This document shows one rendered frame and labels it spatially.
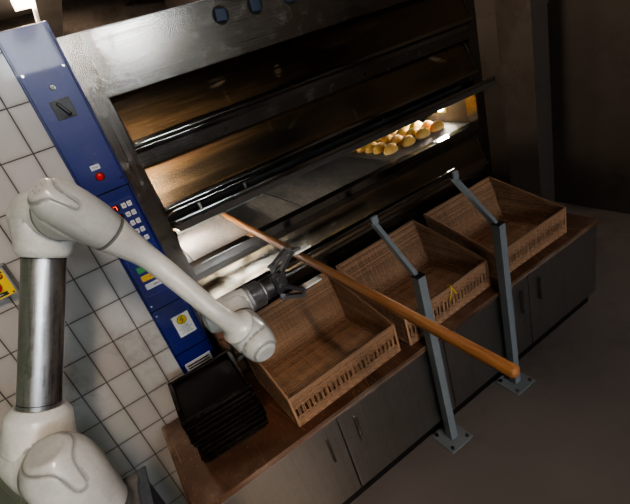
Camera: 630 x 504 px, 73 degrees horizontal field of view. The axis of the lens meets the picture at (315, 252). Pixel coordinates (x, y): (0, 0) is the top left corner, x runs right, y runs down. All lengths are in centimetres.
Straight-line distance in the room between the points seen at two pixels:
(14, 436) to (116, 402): 81
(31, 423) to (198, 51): 132
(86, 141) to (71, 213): 66
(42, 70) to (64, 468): 118
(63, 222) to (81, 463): 52
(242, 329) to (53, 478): 52
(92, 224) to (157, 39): 90
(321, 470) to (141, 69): 168
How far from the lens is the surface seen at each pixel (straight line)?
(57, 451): 114
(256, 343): 123
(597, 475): 230
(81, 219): 108
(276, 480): 184
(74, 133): 171
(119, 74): 176
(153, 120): 176
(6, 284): 175
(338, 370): 177
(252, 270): 199
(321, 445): 186
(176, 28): 182
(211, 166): 182
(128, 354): 197
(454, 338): 103
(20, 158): 174
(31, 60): 171
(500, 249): 206
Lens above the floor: 187
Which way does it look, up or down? 26 degrees down
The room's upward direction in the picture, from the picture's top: 18 degrees counter-clockwise
